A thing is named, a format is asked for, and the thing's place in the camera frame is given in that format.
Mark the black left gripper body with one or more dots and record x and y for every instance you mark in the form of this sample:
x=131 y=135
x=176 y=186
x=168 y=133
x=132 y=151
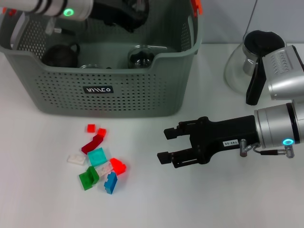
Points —
x=114 y=12

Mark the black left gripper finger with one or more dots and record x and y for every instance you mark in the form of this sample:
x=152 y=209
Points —
x=141 y=21

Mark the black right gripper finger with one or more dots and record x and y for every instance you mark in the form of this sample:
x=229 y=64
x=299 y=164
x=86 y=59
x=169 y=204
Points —
x=165 y=158
x=171 y=133

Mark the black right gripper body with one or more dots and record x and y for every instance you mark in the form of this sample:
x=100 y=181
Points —
x=221 y=135

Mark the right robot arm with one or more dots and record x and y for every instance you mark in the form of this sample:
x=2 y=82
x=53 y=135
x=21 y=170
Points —
x=273 y=126

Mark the grey perforated storage basket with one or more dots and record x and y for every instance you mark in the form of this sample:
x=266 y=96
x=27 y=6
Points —
x=118 y=99

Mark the bright red sloped brick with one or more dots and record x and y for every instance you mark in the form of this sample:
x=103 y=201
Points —
x=118 y=167

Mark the blue brick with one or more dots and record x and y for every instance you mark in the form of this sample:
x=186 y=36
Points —
x=110 y=184

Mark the clear translucent brick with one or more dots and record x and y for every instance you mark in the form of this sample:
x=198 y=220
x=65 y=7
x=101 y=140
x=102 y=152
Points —
x=103 y=169

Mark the teal square brick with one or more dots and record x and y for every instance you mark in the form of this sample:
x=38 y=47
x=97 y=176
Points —
x=97 y=156

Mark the small red square brick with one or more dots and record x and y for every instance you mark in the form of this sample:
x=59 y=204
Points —
x=91 y=128
x=102 y=133

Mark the black clay teapot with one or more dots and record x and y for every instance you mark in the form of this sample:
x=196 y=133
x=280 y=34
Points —
x=59 y=57

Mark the dark red long brick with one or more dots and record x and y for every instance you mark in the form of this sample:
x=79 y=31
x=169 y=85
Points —
x=92 y=145

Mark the green brick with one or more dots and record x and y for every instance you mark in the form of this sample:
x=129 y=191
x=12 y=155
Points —
x=85 y=183

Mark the white flat brick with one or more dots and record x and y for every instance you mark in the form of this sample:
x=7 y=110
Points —
x=76 y=159

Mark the glass carafe black lid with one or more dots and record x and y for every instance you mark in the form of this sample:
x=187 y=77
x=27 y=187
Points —
x=261 y=40

